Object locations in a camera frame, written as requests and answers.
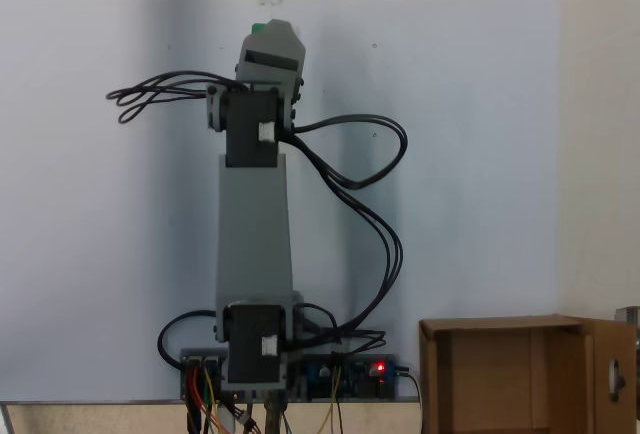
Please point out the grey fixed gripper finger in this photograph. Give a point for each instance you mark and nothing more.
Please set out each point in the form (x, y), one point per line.
(277, 36)

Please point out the green dice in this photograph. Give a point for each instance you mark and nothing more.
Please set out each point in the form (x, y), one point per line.
(258, 29)

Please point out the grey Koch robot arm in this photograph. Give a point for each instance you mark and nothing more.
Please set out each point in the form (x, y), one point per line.
(255, 229)

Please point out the white paper sheet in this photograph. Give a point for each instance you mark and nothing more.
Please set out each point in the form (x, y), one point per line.
(475, 179)

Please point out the circuit board with blue parts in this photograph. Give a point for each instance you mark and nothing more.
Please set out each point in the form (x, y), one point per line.
(350, 376)

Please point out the brown cardboard box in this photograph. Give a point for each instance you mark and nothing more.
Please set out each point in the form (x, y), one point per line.
(490, 379)

